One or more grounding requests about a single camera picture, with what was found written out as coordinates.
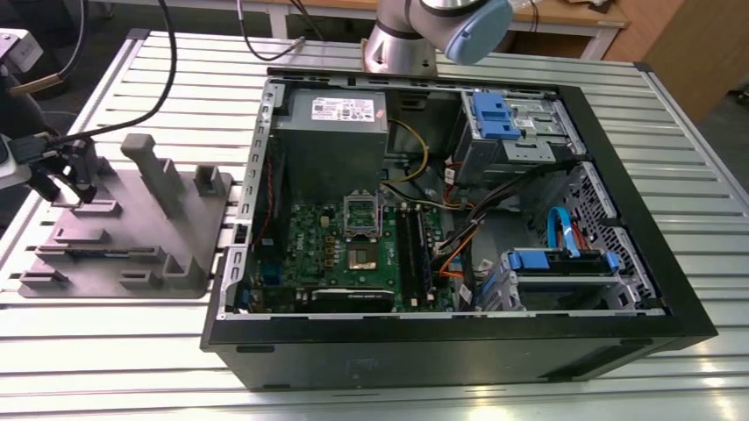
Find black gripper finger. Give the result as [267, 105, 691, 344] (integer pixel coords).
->
[62, 139, 102, 206]
[27, 161, 65, 203]

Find CPU socket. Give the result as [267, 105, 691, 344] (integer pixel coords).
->
[346, 243, 382, 271]

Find RAM stick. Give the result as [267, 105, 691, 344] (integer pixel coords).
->
[34, 247, 159, 260]

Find grey parts rack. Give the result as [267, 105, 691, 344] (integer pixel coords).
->
[16, 133, 242, 300]

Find green motherboard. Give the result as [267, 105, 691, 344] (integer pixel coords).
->
[243, 192, 460, 315]

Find grey power supply unit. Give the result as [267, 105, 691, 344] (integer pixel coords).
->
[273, 87, 392, 196]

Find black graphics card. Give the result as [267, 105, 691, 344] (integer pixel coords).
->
[292, 285, 398, 314]

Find black RAM slot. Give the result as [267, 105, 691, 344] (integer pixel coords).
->
[394, 204, 418, 309]

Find pale blue disk carrier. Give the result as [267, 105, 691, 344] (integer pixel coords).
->
[477, 269, 520, 313]

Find metal drive cage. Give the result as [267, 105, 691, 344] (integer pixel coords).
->
[454, 86, 588, 185]

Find black open PC case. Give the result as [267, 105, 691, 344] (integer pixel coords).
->
[198, 65, 719, 393]

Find metal disk bay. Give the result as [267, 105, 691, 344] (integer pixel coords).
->
[501, 247, 657, 313]

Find wooden desk white legs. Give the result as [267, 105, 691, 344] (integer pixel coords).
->
[87, 0, 632, 61]

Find wooden cabinet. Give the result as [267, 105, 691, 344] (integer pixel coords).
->
[605, 0, 749, 125]

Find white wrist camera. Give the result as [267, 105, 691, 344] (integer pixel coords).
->
[0, 133, 33, 190]

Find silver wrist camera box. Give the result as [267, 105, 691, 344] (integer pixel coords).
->
[0, 27, 46, 72]

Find thick black camera cable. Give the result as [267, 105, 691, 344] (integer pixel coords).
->
[11, 0, 178, 164]

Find thin red wire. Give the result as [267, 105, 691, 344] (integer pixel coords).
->
[263, 151, 280, 223]

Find thin cable metal plug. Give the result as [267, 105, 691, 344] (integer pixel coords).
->
[237, 0, 309, 61]

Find orange wire bundle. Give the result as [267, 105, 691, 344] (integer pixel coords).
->
[436, 239, 477, 281]

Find black wire bundle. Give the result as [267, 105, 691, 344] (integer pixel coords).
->
[433, 158, 587, 258]

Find blue flat wire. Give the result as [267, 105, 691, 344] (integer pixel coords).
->
[547, 204, 588, 260]

